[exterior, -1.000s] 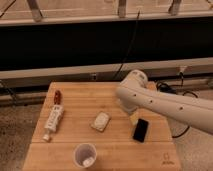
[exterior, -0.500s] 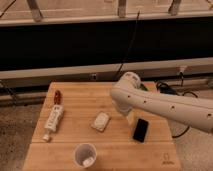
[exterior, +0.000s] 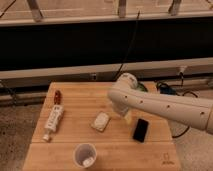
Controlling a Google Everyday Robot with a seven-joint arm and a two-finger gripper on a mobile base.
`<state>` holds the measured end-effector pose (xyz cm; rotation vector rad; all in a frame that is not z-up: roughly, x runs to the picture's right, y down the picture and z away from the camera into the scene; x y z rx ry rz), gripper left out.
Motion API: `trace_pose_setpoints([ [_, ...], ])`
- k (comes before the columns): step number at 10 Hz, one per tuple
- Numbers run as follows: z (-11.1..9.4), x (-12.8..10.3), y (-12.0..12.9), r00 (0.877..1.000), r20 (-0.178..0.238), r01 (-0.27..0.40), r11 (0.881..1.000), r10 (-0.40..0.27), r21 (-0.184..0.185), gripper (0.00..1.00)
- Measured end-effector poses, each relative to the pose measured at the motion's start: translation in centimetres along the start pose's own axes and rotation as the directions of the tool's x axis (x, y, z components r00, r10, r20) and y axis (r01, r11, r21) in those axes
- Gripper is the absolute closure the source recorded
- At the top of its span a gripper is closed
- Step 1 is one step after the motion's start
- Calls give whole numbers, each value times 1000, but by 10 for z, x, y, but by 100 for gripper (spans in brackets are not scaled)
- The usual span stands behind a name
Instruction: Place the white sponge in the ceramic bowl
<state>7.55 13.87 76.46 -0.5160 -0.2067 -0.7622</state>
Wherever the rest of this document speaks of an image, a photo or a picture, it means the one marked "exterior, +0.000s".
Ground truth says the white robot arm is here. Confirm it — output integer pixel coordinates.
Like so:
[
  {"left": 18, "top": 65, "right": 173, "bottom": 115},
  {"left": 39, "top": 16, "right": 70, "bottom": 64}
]
[{"left": 107, "top": 73, "right": 213, "bottom": 135}]

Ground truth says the black cable by table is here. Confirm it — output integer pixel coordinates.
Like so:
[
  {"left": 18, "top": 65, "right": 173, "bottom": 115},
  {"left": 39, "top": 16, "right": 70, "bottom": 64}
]
[{"left": 171, "top": 125, "right": 191, "bottom": 139}]

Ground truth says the green ceramic bowl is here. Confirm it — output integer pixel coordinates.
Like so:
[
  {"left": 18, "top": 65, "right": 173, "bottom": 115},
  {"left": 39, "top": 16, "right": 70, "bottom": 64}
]
[{"left": 137, "top": 82, "right": 148, "bottom": 92}]

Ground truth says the blue connector box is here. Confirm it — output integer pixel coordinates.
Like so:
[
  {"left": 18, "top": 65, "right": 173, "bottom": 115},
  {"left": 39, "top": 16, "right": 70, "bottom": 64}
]
[{"left": 159, "top": 84, "right": 176, "bottom": 95}]

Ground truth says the white tube with label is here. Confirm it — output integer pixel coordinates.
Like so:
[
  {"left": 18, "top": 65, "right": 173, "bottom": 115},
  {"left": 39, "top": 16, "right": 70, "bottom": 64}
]
[{"left": 43, "top": 105, "right": 64, "bottom": 142}]

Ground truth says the white sponge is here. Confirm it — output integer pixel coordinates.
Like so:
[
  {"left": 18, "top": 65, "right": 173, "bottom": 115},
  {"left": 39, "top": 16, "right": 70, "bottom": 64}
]
[{"left": 91, "top": 112, "right": 110, "bottom": 132}]

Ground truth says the black smartphone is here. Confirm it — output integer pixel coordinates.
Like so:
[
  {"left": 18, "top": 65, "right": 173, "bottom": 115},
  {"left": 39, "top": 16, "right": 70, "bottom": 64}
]
[{"left": 133, "top": 119, "right": 149, "bottom": 142}]

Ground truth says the red brown handled tool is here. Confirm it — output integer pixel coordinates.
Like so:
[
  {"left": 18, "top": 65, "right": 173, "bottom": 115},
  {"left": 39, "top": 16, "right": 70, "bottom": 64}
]
[{"left": 54, "top": 90, "right": 61, "bottom": 105}]

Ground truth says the clear plastic cup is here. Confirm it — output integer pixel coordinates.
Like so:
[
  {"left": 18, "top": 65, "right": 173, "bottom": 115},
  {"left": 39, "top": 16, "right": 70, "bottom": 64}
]
[{"left": 73, "top": 143, "right": 97, "bottom": 169}]

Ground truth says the small white cup content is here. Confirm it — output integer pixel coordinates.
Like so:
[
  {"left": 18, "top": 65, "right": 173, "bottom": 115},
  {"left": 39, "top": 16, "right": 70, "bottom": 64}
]
[{"left": 83, "top": 158, "right": 93, "bottom": 167}]

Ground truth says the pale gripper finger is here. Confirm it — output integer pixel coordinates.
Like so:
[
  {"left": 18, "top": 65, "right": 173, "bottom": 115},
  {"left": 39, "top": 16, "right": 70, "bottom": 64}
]
[{"left": 124, "top": 113, "right": 132, "bottom": 125}]

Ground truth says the black hanging cable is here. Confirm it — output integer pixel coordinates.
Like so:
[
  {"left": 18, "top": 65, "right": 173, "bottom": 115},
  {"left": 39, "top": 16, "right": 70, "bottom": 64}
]
[{"left": 111, "top": 9, "right": 142, "bottom": 81}]

